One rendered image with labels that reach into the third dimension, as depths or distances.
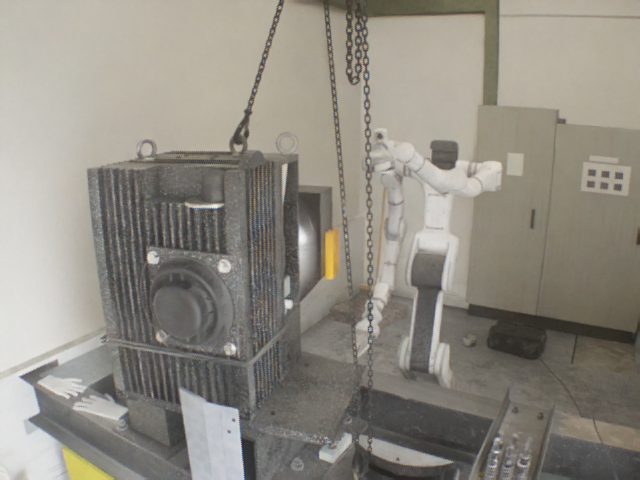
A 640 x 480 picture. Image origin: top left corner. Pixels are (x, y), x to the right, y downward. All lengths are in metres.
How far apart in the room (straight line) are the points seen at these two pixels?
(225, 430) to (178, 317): 0.31
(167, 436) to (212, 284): 0.67
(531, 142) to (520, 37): 0.85
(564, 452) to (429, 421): 0.55
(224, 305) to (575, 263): 3.23
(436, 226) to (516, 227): 1.92
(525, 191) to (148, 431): 3.18
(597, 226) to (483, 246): 0.92
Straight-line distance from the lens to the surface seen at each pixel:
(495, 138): 4.10
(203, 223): 1.37
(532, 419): 2.05
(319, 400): 1.62
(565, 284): 4.23
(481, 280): 4.33
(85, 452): 2.33
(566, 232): 4.12
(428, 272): 2.24
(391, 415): 2.26
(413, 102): 4.52
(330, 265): 1.75
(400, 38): 4.59
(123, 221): 1.49
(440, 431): 2.21
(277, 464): 1.68
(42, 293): 2.44
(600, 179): 4.04
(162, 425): 1.81
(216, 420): 1.36
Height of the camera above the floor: 1.79
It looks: 16 degrees down
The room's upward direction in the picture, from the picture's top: straight up
